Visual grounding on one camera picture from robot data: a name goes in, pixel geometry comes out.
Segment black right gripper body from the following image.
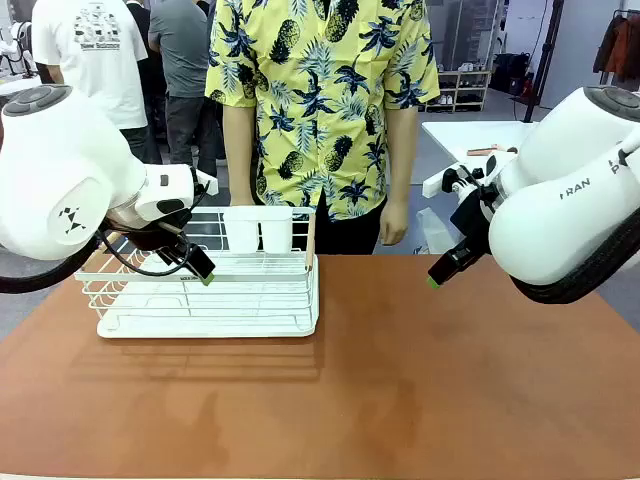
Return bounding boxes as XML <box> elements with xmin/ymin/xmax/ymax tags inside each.
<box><xmin>449</xmin><ymin>192</ymin><xmax>495</xmax><ymax>257</ymax></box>

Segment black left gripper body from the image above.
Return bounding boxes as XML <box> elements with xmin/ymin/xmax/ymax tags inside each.
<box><xmin>122</xmin><ymin>212</ymin><xmax>195</xmax><ymax>251</ymax></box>

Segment white wire dish rack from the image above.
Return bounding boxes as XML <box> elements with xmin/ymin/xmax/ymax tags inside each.
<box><xmin>74</xmin><ymin>205</ymin><xmax>320</xmax><ymax>334</ymax></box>

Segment person's left forearm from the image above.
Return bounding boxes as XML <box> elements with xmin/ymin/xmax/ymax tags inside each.
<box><xmin>383</xmin><ymin>105</ymin><xmax>420</xmax><ymax>204</ymax></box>

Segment person's right forearm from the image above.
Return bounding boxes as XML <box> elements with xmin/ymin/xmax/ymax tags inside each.
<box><xmin>222</xmin><ymin>102</ymin><xmax>259</xmax><ymax>208</ymax></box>

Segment person's left hand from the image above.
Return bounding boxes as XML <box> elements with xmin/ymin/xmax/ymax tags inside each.
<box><xmin>378</xmin><ymin>198</ymin><xmax>411</xmax><ymax>247</ymax></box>

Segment white cutlery holder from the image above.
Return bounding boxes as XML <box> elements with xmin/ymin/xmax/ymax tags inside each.
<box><xmin>222</xmin><ymin>206</ymin><xmax>294</xmax><ymax>254</ymax></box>

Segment white drip tray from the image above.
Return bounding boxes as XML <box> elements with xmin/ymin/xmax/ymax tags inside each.
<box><xmin>96</xmin><ymin>284</ymin><xmax>320</xmax><ymax>340</ymax></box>

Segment white side table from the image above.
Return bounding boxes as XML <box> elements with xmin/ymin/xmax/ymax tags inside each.
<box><xmin>421</xmin><ymin>119</ymin><xmax>544</xmax><ymax>199</ymax></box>

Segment wooden shoe rack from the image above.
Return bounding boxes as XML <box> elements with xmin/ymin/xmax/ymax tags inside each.
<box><xmin>423</xmin><ymin>68</ymin><xmax>492</xmax><ymax>114</ymax></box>

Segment black bag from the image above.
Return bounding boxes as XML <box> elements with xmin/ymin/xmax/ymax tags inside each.
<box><xmin>492</xmin><ymin>51</ymin><xmax>534</xmax><ymax>95</ymax></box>

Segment man in black suit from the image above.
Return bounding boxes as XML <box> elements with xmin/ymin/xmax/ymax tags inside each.
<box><xmin>124</xmin><ymin>0</ymin><xmax>169</xmax><ymax>166</ymax></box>

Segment man in grey shirt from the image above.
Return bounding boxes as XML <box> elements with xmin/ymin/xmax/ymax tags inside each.
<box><xmin>148</xmin><ymin>0</ymin><xmax>221</xmax><ymax>177</ymax></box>

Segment black stand pole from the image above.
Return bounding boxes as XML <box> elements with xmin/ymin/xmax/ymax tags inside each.
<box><xmin>522</xmin><ymin>0</ymin><xmax>567</xmax><ymax>124</ymax></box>

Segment man in white t-shirt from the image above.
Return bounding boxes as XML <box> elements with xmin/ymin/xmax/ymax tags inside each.
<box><xmin>30</xmin><ymin>0</ymin><xmax>150</xmax><ymax>164</ymax></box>

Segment person in pineapple shirt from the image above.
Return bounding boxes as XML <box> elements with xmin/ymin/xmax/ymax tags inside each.
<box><xmin>204</xmin><ymin>0</ymin><xmax>442</xmax><ymax>256</ymax></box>

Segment hanging brown clothes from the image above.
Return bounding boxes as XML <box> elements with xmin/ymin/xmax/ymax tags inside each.
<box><xmin>592</xmin><ymin>10</ymin><xmax>640</xmax><ymax>85</ymax></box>

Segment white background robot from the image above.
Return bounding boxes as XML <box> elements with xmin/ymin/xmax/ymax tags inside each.
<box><xmin>0</xmin><ymin>19</ymin><xmax>40</xmax><ymax>79</ymax></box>

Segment thin black cable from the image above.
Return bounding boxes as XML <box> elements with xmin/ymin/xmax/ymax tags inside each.
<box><xmin>97</xmin><ymin>182</ymin><xmax>211</xmax><ymax>277</ymax></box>

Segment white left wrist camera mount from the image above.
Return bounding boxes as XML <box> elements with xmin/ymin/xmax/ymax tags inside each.
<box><xmin>191</xmin><ymin>167</ymin><xmax>219</xmax><ymax>197</ymax></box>

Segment left arm black cable sleeve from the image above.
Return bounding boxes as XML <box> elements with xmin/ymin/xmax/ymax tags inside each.
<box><xmin>0</xmin><ymin>232</ymin><xmax>104</xmax><ymax>295</ymax></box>

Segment arm black cable sleeve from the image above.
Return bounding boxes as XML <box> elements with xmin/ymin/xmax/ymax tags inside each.
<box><xmin>0</xmin><ymin>232</ymin><xmax>104</xmax><ymax>295</ymax></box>
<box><xmin>508</xmin><ymin>204</ymin><xmax>640</xmax><ymax>306</ymax></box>

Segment right arm black cable sleeve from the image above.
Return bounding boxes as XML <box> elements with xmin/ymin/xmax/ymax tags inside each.
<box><xmin>508</xmin><ymin>204</ymin><xmax>640</xmax><ymax>306</ymax></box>

